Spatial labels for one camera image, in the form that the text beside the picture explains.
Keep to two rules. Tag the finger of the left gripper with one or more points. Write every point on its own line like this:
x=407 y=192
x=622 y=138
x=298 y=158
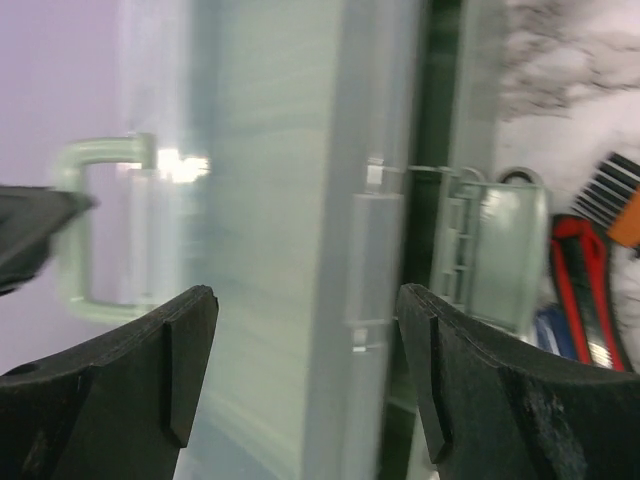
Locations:
x=30 y=218

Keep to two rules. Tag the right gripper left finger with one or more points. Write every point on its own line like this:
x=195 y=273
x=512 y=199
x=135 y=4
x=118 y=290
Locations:
x=118 y=406

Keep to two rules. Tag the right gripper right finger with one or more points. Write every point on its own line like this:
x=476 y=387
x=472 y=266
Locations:
x=495 y=407

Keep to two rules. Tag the green tool box clear lid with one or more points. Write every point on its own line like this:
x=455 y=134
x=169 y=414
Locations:
x=294 y=156

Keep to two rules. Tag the silver ratchet wrench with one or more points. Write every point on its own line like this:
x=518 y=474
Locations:
x=519 y=176

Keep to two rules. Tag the orange black brush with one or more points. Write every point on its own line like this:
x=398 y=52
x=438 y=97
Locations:
x=610 y=198

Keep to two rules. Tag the blue handle screwdriver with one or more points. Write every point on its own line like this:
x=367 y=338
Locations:
x=548 y=325

